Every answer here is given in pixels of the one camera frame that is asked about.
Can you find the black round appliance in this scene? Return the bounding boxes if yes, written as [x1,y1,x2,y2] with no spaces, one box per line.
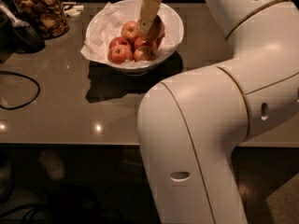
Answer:
[13,26,45,53]

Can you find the white plastic scoop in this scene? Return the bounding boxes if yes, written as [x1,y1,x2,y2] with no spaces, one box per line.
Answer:
[0,1,29,28]

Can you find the red apple hidden left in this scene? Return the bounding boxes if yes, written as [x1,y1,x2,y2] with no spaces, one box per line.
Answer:
[108,36,131,49]

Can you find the red apple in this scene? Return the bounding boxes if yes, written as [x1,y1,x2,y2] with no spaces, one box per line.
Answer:
[134,37,157,49]
[107,45,134,64]
[140,16,164,41]

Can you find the black cable on table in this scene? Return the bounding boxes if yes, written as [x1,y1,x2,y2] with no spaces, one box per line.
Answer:
[0,70,42,111]

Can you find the black floor cables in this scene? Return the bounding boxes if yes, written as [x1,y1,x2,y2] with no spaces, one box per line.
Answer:
[0,184,125,224]

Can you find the small white items behind jar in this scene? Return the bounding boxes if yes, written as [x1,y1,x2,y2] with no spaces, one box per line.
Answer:
[64,4,84,18]

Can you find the glass jar of dried chips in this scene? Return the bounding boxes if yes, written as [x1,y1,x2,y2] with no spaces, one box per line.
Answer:
[13,0,69,39]

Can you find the green-red top apple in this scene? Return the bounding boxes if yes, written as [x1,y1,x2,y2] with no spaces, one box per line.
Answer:
[121,21,138,44]

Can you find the yellow-red apple front right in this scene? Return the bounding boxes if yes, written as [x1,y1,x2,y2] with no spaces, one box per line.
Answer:
[134,46,157,62]

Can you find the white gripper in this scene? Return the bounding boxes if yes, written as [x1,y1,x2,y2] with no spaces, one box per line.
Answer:
[137,0,162,35]

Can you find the white ceramic bowl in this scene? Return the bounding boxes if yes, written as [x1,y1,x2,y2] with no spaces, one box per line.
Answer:
[85,0,185,77]

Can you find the white shoe right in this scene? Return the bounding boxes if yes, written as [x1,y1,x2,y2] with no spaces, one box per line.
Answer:
[38,149,65,181]

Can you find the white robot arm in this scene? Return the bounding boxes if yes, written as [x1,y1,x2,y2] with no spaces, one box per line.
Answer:
[137,0,299,224]

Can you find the white crumpled paper liner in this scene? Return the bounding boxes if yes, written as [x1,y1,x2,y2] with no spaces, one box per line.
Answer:
[79,2,180,67]

